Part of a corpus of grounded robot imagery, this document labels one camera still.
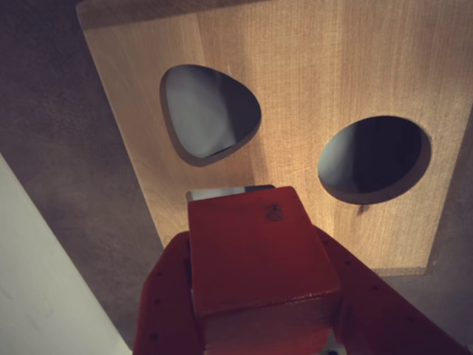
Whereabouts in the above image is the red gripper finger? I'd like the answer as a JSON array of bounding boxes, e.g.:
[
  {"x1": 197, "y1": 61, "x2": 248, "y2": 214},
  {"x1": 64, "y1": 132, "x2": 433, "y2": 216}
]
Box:
[
  {"x1": 313, "y1": 225, "x2": 471, "y2": 355},
  {"x1": 135, "y1": 231, "x2": 205, "y2": 355}
]

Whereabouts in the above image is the red wooden cube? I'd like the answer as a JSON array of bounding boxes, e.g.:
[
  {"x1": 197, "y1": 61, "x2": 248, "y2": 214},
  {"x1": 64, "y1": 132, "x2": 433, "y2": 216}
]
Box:
[{"x1": 186, "y1": 186, "x2": 341, "y2": 355}]

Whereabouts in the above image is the wooden shape sorter box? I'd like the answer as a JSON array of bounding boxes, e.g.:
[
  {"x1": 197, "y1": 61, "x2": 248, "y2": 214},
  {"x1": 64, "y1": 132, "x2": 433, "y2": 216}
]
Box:
[{"x1": 75, "y1": 0, "x2": 473, "y2": 277}]

